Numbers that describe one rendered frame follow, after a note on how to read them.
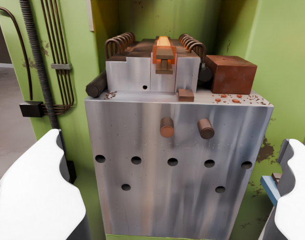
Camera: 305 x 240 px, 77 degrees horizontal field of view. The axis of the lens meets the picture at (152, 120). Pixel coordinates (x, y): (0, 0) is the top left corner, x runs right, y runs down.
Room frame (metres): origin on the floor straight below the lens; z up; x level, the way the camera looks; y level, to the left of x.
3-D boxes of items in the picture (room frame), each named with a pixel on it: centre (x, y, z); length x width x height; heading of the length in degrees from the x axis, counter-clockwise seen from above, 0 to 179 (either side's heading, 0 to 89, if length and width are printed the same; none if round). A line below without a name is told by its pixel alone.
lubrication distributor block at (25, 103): (0.55, 0.38, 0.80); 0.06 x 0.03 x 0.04; 88
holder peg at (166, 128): (0.33, -0.03, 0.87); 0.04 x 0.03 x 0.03; 178
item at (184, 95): (0.38, -0.07, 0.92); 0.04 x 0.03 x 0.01; 176
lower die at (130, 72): (0.63, 0.00, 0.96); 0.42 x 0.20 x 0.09; 178
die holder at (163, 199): (0.63, -0.06, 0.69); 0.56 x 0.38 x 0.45; 178
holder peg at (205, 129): (0.33, -0.11, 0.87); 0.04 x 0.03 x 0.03; 178
